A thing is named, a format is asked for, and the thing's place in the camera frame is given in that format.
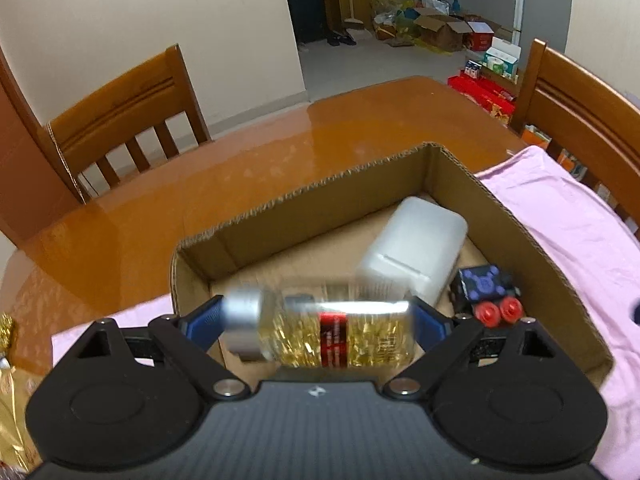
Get pink cloth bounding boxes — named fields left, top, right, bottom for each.
left=50, top=145, right=640, bottom=480

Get brown storage carton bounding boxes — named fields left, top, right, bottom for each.
left=414, top=7, right=473, bottom=53

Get gold foil wrapper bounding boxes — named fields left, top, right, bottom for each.
left=0, top=312, right=20, bottom=356

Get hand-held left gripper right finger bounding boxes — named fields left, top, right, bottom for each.
left=382, top=296, right=571, bottom=401

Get green and white carton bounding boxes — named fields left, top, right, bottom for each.
left=482, top=37, right=522, bottom=81

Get yellow bags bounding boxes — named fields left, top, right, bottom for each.
left=372, top=0, right=421, bottom=43

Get gold-filled bottle with silver cap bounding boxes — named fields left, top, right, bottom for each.
left=220, top=285, right=418, bottom=371

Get gold tissue pack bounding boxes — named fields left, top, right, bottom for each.
left=0, top=360, right=43, bottom=476

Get stack of red gift boxes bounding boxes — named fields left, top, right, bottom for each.
left=447, top=75, right=517, bottom=127

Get orange and green bag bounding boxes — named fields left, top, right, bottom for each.
left=522, top=124, right=553, bottom=152

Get grey refrigerator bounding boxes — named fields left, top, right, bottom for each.
left=512, top=0, right=576, bottom=56

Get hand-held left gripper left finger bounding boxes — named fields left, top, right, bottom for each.
left=70, top=295, right=253, bottom=403

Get white plastic container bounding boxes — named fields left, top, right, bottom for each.
left=354, top=196, right=468, bottom=308

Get cardboard box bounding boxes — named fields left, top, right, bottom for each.
left=170, top=142, right=615, bottom=396

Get black purple toy, red wheels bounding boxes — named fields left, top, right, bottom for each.
left=448, top=263, right=523, bottom=330

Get wooden chair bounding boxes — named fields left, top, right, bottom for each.
left=507, top=38, right=640, bottom=241
left=46, top=44, right=213, bottom=203

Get red and white carton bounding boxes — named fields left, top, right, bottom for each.
left=462, top=17, right=503, bottom=52

